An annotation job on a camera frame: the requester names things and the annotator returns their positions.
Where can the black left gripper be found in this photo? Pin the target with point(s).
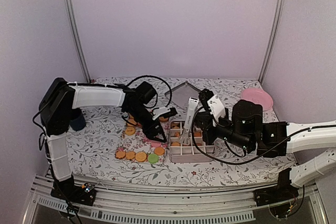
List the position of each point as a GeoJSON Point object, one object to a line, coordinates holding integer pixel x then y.
{"type": "Point", "coordinates": [150, 134]}

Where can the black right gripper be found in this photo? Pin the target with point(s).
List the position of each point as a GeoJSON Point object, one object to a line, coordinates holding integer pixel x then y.
{"type": "Point", "coordinates": [205, 118]}

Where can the floral cookie tray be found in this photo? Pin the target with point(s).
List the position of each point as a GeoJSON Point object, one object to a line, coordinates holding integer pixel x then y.
{"type": "Point", "coordinates": [133, 140]}

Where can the pink divided cookie tin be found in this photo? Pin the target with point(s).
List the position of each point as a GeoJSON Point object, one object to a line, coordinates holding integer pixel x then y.
{"type": "Point", "coordinates": [180, 153]}

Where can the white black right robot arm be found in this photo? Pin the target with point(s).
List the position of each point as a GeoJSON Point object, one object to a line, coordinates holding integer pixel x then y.
{"type": "Point", "coordinates": [246, 130]}

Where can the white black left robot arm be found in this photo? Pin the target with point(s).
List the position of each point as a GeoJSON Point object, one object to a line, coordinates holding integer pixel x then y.
{"type": "Point", "coordinates": [60, 110]}

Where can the green round cookie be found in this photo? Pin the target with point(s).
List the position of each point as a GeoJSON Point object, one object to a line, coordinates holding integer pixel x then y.
{"type": "Point", "coordinates": [153, 158]}

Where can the dotted tan sandwich cookie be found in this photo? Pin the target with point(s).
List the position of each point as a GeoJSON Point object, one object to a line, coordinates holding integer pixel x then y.
{"type": "Point", "coordinates": [141, 156]}

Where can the silver metal tin lid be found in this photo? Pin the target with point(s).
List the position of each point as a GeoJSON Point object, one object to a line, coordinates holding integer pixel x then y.
{"type": "Point", "coordinates": [179, 95]}

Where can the pink plastic plate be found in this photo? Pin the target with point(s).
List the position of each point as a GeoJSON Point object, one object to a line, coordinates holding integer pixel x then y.
{"type": "Point", "coordinates": [258, 96]}

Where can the dark blue cup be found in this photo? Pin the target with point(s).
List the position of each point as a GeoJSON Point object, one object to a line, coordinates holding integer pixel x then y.
{"type": "Point", "coordinates": [77, 120]}

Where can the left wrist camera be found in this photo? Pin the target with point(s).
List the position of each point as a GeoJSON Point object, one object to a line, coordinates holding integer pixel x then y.
{"type": "Point", "coordinates": [164, 112]}

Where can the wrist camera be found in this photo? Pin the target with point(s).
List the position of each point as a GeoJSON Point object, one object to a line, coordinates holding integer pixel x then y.
{"type": "Point", "coordinates": [214, 106]}
{"type": "Point", "coordinates": [164, 112]}

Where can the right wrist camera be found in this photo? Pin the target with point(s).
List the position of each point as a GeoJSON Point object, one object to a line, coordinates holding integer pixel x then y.
{"type": "Point", "coordinates": [214, 106]}

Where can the aluminium front rail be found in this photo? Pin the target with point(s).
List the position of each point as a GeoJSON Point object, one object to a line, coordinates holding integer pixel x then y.
{"type": "Point", "coordinates": [131, 203]}

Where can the aluminium right corner post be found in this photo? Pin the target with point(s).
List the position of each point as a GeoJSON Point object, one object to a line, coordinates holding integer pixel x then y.
{"type": "Point", "coordinates": [271, 41]}

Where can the aluminium corner post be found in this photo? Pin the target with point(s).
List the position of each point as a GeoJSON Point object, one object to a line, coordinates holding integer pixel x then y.
{"type": "Point", "coordinates": [74, 31]}
{"type": "Point", "coordinates": [271, 41]}

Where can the aluminium left corner post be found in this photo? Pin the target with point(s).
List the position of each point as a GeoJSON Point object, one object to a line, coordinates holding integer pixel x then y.
{"type": "Point", "coordinates": [74, 31]}

